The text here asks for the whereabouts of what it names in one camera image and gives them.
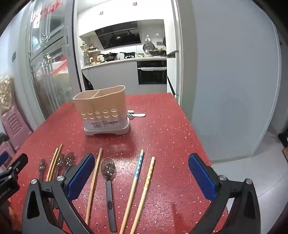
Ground black range hood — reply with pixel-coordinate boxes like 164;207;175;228
94;21;142;50

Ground black wok with wooden handle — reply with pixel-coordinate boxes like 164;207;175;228
148;49;167;57

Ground black built-in oven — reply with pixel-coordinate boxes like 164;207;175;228
137;60;167;85

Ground plain wooden chopstick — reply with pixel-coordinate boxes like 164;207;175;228
46;147;59;181
48;144;63;180
85;148;103;225

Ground beige cutlery holder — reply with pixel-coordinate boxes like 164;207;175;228
72;85;131;136

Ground black trash bag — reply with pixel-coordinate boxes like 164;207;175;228
82;72;94;90

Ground metal utensil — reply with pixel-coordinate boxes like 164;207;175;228
127;113;146;121

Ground black wok with lid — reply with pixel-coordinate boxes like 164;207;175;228
98;52;118;62

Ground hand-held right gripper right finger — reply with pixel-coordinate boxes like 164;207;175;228
188;153;262;234

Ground blue patterned chopstick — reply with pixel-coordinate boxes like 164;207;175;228
119;150;144;234

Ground grey kitchen cabinets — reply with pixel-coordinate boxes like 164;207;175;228
82;57;167;95

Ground glass sliding door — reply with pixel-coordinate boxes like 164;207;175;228
19;0;82;120

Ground yellow patterned chopstick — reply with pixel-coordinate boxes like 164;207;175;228
130;157;156;234

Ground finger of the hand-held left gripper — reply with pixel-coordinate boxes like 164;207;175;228
0;152;9;167
0;153;28;180

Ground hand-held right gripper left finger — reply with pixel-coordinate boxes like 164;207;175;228
22;153;96;234

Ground clear bag of nuts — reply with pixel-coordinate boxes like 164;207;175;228
0;75;15;113

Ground condiment rack with bottles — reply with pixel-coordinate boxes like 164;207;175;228
83;44;102;66

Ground stack of pink stools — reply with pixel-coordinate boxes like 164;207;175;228
1;110;33;151

